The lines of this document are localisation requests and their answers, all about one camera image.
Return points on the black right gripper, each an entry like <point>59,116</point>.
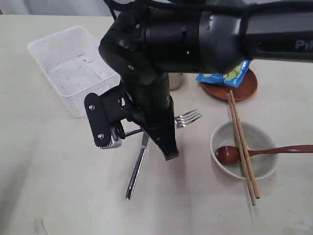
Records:
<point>150,105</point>

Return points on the silver metal table knife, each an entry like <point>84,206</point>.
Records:
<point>135,173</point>

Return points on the silver metal fork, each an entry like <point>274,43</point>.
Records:
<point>183,120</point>

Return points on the grey metal cup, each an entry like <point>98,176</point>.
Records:
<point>175,80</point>

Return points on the brown wooden spoon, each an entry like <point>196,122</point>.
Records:
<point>231,155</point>

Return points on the blue chips snack bag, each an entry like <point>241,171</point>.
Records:
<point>233,78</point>

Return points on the brown wooden plate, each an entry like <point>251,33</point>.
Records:
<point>247,88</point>

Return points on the grey speckled ceramic bowl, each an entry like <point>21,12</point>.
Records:
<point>256,139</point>

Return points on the brown wooden chopstick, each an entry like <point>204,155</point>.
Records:
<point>248,162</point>
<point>240,147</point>

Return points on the white perforated plastic basket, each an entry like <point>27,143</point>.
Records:
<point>72,65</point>

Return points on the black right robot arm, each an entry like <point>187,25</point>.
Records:
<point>149,40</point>

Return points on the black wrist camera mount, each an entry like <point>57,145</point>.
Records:
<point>105,113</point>

